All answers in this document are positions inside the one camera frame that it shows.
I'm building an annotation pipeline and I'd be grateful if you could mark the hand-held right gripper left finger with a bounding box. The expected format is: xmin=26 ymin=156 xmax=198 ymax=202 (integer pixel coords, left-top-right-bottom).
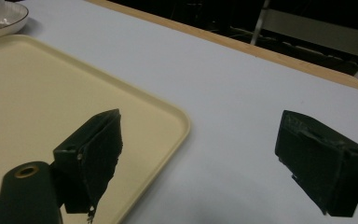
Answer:
xmin=52 ymin=108 xmax=124 ymax=224

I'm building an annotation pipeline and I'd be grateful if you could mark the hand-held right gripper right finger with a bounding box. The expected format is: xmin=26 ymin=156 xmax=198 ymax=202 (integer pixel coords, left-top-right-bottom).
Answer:
xmin=274 ymin=109 xmax=358 ymax=218

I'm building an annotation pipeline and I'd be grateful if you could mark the cream plastic tray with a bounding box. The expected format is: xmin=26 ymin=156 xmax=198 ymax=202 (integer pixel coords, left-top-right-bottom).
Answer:
xmin=0 ymin=34 xmax=191 ymax=224

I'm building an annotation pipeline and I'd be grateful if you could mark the white plate with dark rim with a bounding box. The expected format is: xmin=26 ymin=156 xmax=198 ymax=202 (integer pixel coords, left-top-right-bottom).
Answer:
xmin=0 ymin=1 xmax=30 ymax=42

